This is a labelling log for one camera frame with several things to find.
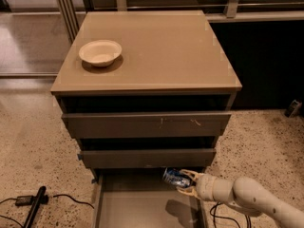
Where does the black cylindrical tool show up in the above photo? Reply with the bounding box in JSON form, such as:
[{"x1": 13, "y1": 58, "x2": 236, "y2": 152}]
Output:
[{"x1": 23, "y1": 186, "x2": 48, "y2": 228}]

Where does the grey middle drawer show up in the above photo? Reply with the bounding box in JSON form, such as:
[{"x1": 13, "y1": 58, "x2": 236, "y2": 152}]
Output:
[{"x1": 79, "y1": 149, "x2": 216, "y2": 169}]

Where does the black power adapter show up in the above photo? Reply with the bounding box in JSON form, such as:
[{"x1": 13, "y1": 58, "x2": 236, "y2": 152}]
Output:
[{"x1": 15, "y1": 196, "x2": 34, "y2": 206}]

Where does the grey drawer cabinet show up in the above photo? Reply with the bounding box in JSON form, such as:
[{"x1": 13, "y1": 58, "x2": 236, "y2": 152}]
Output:
[{"x1": 50, "y1": 9, "x2": 243, "y2": 185}]

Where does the metal railing frame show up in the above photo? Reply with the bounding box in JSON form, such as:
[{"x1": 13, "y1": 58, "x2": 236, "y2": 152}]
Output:
[{"x1": 57, "y1": 0, "x2": 304, "y2": 35}]

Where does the black adapter cable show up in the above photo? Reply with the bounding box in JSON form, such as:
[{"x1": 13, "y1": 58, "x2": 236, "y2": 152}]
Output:
[{"x1": 0, "y1": 193, "x2": 95, "y2": 228}]

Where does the white paper bowl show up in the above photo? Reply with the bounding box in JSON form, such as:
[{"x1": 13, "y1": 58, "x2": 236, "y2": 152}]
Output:
[{"x1": 79, "y1": 40, "x2": 122, "y2": 67}]

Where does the blue pepsi can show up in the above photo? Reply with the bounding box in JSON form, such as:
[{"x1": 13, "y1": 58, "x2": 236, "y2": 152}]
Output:
[{"x1": 162, "y1": 168, "x2": 192, "y2": 188}]

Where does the black coiled cable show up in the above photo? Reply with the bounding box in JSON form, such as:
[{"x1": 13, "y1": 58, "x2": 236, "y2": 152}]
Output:
[{"x1": 209, "y1": 201, "x2": 253, "y2": 228}]

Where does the small dark floor device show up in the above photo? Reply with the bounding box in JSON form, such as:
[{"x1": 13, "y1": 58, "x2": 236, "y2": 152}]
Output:
[{"x1": 284, "y1": 100, "x2": 302, "y2": 117}]

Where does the grey open bottom drawer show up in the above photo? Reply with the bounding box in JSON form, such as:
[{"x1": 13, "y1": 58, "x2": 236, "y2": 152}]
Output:
[{"x1": 92, "y1": 168, "x2": 207, "y2": 228}]

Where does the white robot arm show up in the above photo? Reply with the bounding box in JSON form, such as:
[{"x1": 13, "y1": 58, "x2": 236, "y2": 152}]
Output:
[{"x1": 178, "y1": 169, "x2": 304, "y2": 228}]

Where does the grey top drawer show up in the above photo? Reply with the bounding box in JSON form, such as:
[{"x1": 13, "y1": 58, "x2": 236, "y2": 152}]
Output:
[{"x1": 62, "y1": 112, "x2": 231, "y2": 139}]

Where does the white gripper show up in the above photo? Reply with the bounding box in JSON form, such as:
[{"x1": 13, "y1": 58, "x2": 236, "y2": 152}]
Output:
[{"x1": 177, "y1": 169, "x2": 219, "y2": 201}]

